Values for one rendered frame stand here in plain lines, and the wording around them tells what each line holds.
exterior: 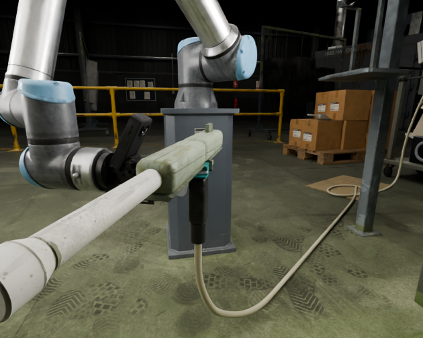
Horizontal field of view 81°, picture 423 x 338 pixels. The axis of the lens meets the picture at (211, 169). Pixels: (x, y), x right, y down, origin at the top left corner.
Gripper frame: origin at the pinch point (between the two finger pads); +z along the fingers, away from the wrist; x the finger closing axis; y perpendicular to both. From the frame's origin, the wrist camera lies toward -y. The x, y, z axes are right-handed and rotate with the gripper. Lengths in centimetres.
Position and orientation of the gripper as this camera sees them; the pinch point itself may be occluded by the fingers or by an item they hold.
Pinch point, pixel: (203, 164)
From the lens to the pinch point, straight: 45.8
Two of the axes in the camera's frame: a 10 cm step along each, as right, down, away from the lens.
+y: 0.0, 9.7, 2.5
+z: 9.8, 0.5, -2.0
